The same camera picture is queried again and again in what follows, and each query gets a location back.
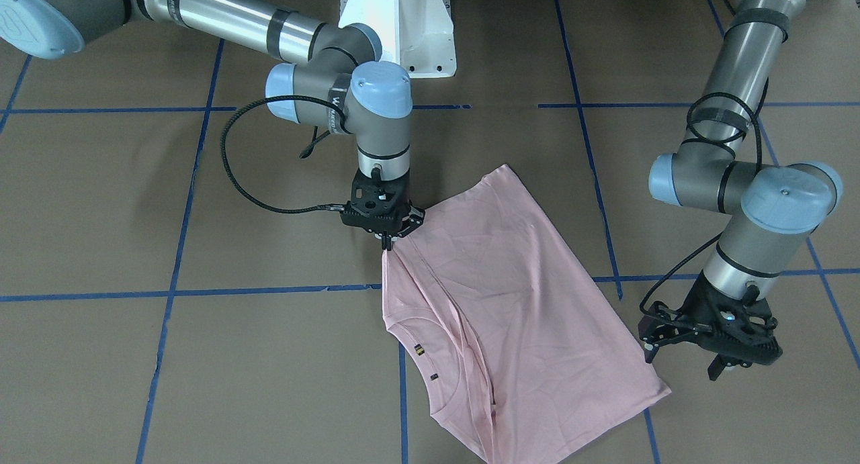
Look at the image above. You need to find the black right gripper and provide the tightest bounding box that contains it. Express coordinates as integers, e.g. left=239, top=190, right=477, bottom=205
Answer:
left=341, top=169, right=426, bottom=252

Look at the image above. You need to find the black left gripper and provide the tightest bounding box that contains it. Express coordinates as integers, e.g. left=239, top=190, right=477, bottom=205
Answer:
left=638, top=274, right=783, bottom=381

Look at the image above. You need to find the pink snoopy t-shirt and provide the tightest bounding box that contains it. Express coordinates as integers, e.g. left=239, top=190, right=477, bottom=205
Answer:
left=382, top=165, right=670, bottom=463

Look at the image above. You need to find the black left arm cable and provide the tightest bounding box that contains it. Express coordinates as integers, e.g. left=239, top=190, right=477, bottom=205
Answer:
left=638, top=91, right=763, bottom=317

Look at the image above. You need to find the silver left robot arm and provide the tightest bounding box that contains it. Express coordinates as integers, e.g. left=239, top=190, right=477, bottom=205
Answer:
left=638, top=0, right=843, bottom=380

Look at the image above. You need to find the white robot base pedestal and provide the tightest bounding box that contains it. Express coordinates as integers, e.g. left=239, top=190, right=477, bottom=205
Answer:
left=339, top=0, right=458, bottom=79

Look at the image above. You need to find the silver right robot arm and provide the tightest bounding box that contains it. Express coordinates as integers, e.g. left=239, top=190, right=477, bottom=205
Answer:
left=2, top=0, right=425, bottom=252

